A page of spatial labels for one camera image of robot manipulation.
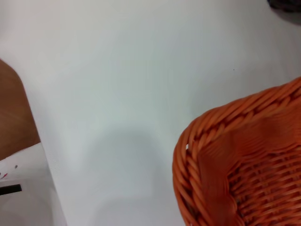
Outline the orange woven basket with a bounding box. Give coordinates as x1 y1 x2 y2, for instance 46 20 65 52
172 76 301 226

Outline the white panel with black slot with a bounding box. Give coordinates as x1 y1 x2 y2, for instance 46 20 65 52
0 145 68 226

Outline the dark brown woven basket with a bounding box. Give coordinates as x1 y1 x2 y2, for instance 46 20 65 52
267 0 301 24

